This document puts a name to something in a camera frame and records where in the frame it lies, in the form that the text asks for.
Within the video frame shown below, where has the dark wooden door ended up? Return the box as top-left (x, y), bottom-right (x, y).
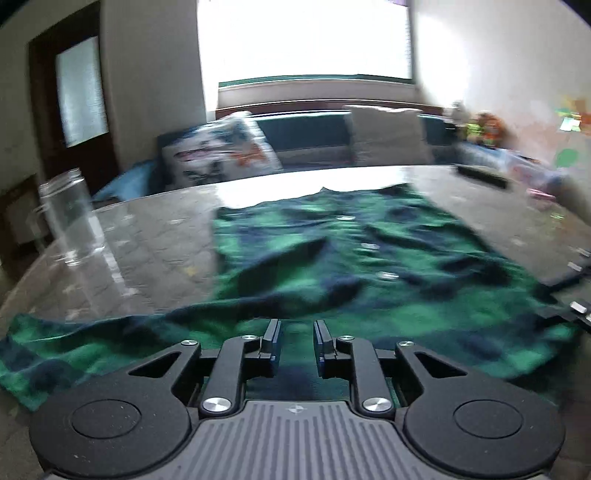
top-left (28, 0), bottom-right (118, 185)

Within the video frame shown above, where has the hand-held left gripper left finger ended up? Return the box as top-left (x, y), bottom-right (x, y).
top-left (128, 318), bottom-right (282, 418)

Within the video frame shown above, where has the clear glass mug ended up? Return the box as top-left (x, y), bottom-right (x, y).
top-left (30, 168), bottom-right (105, 267)

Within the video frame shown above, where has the colourful paper pinwheel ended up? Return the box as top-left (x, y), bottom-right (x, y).
top-left (551, 95), bottom-right (591, 169)

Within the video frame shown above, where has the grey cushion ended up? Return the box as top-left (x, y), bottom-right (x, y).
top-left (344, 105), bottom-right (435, 166)

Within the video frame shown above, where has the butterfly print pillow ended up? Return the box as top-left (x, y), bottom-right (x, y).
top-left (159, 113), bottom-right (283, 188)

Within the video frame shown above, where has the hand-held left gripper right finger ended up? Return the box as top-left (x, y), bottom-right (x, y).
top-left (313, 319), bottom-right (466, 418)

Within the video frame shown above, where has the black remote control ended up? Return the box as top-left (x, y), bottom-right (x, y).
top-left (456, 165), bottom-right (509, 189)

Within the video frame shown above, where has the green framed window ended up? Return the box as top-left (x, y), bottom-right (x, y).
top-left (198, 0), bottom-right (414, 88)

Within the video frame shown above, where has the green plaid shirt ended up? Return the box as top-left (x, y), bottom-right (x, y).
top-left (0, 182), bottom-right (580, 411)

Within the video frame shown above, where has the teal sofa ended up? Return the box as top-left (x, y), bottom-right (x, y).
top-left (92, 104), bottom-right (568, 204)

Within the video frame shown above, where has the orange stuffed toy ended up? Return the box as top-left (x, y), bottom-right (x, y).
top-left (475, 113), bottom-right (504, 146)

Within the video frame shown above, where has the blue cushion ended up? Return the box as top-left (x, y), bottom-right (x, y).
top-left (92, 159), bottom-right (167, 201)

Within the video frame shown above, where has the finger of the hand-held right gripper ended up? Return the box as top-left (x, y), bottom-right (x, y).
top-left (538, 263), bottom-right (591, 292)
top-left (539, 300), bottom-right (591, 329)

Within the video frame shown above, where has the clear plastic pouch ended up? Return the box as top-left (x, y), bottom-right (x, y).
top-left (510, 157), bottom-right (561, 204)

